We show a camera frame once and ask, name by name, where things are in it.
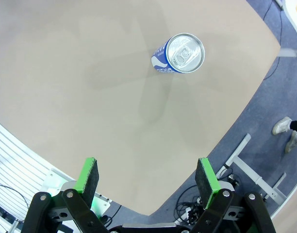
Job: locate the white desk leg frame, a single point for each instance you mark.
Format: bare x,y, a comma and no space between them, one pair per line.
250,174

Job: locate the white sneaker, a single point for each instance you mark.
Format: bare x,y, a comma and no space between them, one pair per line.
280,126
292,142

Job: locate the blue Sweat drink can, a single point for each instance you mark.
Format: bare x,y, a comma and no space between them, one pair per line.
185,53

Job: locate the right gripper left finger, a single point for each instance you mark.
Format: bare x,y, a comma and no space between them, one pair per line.
90,179

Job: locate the white slatted panel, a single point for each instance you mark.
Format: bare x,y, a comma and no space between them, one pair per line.
17,165

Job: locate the white power strip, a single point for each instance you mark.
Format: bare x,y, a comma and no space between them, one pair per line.
183,216

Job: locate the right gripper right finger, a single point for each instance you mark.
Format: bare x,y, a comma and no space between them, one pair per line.
204,184

